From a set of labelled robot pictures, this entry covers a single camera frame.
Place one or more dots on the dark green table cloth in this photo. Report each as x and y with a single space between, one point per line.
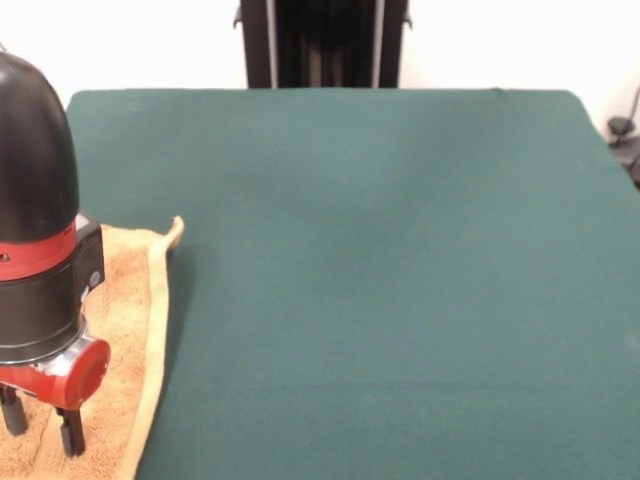
400 250

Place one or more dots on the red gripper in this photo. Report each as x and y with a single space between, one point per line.
82 372

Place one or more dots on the dark stand base with knob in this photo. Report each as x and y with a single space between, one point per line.
625 145

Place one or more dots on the orange terry towel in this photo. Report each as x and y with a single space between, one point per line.
130 325

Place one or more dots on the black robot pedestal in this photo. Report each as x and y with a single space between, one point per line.
325 50

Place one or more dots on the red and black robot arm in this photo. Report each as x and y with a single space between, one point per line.
35 200

